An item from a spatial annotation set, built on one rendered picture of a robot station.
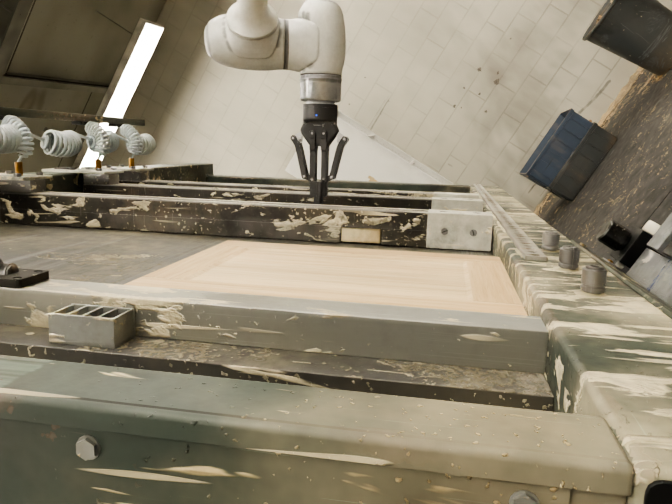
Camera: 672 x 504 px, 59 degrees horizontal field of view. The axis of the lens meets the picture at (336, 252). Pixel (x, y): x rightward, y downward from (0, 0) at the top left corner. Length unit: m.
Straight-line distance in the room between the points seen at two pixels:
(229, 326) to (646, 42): 4.71
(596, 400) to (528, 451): 0.10
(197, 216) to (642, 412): 1.03
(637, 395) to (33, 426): 0.37
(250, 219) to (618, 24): 4.13
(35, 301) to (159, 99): 6.15
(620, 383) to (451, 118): 5.63
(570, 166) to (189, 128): 3.85
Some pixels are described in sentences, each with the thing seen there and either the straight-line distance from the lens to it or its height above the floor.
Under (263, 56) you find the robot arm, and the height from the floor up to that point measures 1.48.
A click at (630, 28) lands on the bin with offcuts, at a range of 5.08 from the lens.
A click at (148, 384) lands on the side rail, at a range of 0.39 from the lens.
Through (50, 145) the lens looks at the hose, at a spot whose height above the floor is 1.89.
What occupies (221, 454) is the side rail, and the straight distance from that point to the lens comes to 0.35.
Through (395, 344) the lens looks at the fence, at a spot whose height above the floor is 1.01.
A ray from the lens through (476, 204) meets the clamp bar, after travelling 1.49.
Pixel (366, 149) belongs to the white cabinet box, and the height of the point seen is 1.58.
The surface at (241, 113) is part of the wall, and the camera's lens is 6.42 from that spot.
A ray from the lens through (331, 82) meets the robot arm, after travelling 1.29.
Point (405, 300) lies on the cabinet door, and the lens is 0.71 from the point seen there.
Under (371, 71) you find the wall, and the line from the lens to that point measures 6.10.
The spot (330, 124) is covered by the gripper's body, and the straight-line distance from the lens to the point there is 1.31.
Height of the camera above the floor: 1.07
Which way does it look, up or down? 3 degrees up
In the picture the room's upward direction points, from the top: 57 degrees counter-clockwise
